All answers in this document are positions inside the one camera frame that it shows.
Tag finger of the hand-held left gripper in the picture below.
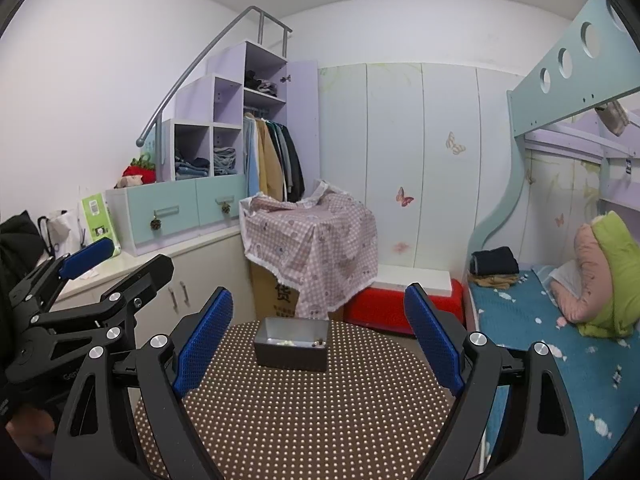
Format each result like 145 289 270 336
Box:
9 237 117 307
32 254 176 342

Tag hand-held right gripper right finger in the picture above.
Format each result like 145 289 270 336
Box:
404 282 586 480

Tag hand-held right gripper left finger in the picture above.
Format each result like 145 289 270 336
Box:
50 287 236 480

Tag grey metal box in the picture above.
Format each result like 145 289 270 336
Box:
253 316 331 373

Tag person's left hand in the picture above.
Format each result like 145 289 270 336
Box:
5 405 57 461

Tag green and white packet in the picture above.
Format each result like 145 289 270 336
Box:
81 194 124 257

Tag white plastic bag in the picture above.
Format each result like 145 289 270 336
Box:
37 210 87 257

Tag red ottoman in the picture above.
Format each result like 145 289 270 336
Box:
342 280 466 337

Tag cream cabinet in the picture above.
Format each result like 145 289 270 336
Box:
50 225 258 356

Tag white board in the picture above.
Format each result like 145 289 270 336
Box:
372 265 453 295

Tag teal drawer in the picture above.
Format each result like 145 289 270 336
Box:
106 179 199 257
195 174 249 231

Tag tan garment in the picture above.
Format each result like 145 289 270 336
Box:
472 272 521 291

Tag cardboard box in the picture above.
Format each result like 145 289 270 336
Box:
250 262 346 322

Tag blue bed sheet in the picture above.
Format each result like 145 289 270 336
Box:
470 265 640 480

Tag red strawberry plush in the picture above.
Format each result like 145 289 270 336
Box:
122 152 157 188

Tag folded blue jeans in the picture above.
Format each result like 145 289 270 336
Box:
175 147 211 181

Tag brown polka dot tablecloth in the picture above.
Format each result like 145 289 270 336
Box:
132 320 496 480

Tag white wardrobe doors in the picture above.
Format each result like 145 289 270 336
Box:
318 62 523 272

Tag folded striped clothes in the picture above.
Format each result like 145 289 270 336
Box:
214 146 237 177

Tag white pillow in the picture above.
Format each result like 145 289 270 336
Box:
547 260 584 302

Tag pink checked cloth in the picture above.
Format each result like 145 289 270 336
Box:
239 178 379 320

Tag light blue hanging shirt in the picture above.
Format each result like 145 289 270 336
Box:
243 115 262 197

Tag tan hanging coat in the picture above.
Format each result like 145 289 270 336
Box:
256 119 284 202

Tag dark green hanging jacket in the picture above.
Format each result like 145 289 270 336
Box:
267 121 294 201

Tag black hanging jacket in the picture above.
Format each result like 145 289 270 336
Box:
282 125 306 202

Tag pink and green quilt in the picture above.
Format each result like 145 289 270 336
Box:
550 210 640 339

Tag lilac stair shelf unit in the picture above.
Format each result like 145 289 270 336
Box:
105 40 321 257

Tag folded dark shelf clothes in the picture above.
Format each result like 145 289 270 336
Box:
244 70 279 99

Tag grey metal handrail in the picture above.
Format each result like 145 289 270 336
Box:
136 6 293 181

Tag teal bunk bed frame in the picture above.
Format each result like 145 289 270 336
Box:
465 0 640 321

